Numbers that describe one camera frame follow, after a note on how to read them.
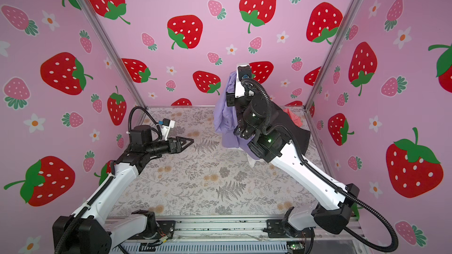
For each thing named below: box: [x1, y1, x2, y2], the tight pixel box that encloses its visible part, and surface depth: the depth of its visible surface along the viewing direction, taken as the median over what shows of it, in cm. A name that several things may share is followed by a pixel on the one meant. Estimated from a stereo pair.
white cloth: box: [246, 151, 261, 168], surface depth 93 cm
